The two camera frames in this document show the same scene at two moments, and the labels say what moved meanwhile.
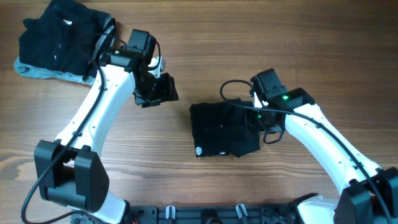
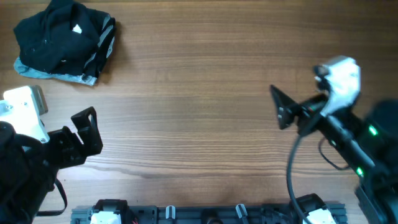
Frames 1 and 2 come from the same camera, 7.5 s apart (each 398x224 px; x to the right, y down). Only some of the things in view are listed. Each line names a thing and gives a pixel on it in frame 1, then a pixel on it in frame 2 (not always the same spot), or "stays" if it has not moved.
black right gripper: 250,118 → 304,118
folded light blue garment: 29,71 stays
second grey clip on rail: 240,210 stays
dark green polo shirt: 219,129 → 60,38
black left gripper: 168,91 → 77,148
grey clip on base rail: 170,212 stays
